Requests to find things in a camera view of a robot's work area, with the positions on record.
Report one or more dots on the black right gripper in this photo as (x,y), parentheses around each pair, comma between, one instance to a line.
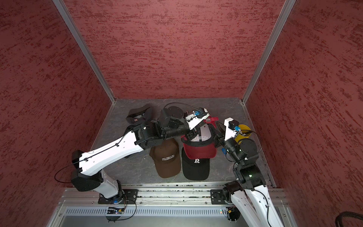
(219,140)

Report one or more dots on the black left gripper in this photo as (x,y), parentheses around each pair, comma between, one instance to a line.
(192,132)

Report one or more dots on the dark red baseball cap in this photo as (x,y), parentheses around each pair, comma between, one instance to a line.
(202,146)

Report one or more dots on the brown baseball cap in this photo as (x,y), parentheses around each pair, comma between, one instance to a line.
(167,158)

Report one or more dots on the black cap under left arm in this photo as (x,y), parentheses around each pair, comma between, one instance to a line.
(128,142)

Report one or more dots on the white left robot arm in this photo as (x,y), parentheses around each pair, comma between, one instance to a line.
(89,174)

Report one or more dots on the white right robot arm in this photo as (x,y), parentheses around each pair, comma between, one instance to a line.
(248,193)

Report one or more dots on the grey baseball cap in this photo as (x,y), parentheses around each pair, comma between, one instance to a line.
(140,115)

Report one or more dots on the yellow plastic cup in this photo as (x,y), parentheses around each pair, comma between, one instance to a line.
(244,133)

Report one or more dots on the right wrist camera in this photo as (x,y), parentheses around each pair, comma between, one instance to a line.
(232,128)

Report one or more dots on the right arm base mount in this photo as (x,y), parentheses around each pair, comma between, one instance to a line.
(221,196)

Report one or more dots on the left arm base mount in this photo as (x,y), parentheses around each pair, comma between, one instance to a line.
(123,197)

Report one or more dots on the left rear aluminium corner post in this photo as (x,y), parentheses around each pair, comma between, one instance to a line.
(67,18)

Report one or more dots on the aluminium corner post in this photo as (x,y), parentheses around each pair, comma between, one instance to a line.
(280,22)
(67,18)

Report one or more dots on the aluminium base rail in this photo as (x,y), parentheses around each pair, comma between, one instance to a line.
(162,200)

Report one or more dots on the right rear aluminium corner post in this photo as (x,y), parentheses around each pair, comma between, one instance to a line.
(280,22)

